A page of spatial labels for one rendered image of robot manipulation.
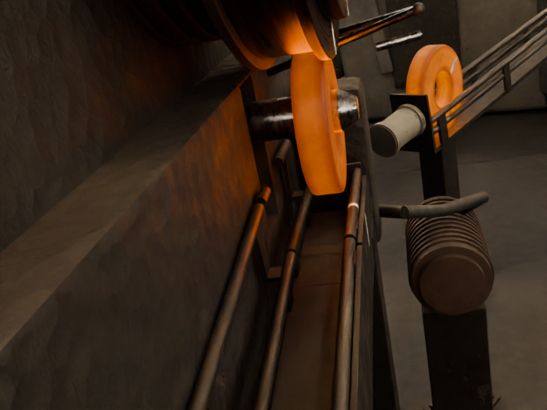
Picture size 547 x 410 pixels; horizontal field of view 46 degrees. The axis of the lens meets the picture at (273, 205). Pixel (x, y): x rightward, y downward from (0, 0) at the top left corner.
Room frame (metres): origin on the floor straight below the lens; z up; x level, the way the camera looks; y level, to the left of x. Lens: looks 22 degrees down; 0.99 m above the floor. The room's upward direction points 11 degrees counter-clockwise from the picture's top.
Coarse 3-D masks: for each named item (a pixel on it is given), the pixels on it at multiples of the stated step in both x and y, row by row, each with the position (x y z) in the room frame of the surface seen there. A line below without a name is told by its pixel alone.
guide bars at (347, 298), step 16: (352, 176) 0.74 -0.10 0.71; (352, 192) 0.69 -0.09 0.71; (352, 208) 0.64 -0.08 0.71; (352, 224) 0.60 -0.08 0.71; (352, 240) 0.57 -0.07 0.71; (352, 256) 0.54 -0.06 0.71; (352, 272) 0.52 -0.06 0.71; (352, 288) 0.50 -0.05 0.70; (352, 304) 0.48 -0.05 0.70; (352, 320) 0.48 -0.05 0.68; (336, 352) 0.42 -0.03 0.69; (336, 368) 0.40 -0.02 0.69; (336, 384) 0.38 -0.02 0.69; (336, 400) 0.37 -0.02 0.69
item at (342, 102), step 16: (288, 96) 0.67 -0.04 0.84; (336, 96) 0.64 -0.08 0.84; (352, 96) 0.65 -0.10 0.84; (256, 112) 0.66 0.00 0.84; (272, 112) 0.65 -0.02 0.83; (288, 112) 0.64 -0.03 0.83; (336, 112) 0.63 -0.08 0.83; (352, 112) 0.63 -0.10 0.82; (256, 128) 0.65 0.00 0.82; (272, 128) 0.65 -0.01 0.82; (288, 128) 0.64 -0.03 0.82; (336, 128) 0.64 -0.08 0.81
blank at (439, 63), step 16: (432, 48) 1.10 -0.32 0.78; (448, 48) 1.12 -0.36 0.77; (416, 64) 1.08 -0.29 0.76; (432, 64) 1.08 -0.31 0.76; (448, 64) 1.12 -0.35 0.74; (416, 80) 1.06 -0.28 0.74; (432, 80) 1.08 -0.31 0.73; (448, 80) 1.13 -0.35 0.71; (432, 96) 1.07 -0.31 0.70; (448, 96) 1.13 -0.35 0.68; (432, 112) 1.07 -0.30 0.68; (448, 112) 1.11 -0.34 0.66; (448, 128) 1.10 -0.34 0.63
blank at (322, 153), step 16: (304, 64) 0.62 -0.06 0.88; (320, 64) 0.62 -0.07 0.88; (304, 80) 0.61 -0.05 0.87; (320, 80) 0.60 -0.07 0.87; (336, 80) 0.72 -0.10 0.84; (304, 96) 0.60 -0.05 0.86; (320, 96) 0.59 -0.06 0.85; (304, 112) 0.59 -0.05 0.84; (320, 112) 0.59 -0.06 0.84; (304, 128) 0.59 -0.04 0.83; (320, 128) 0.58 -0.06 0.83; (304, 144) 0.59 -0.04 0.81; (320, 144) 0.58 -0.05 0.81; (336, 144) 0.67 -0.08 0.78; (304, 160) 0.59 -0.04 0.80; (320, 160) 0.58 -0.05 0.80; (336, 160) 0.60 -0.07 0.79; (304, 176) 0.60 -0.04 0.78; (320, 176) 0.59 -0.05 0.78; (336, 176) 0.59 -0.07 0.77; (320, 192) 0.61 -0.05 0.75; (336, 192) 0.62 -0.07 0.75
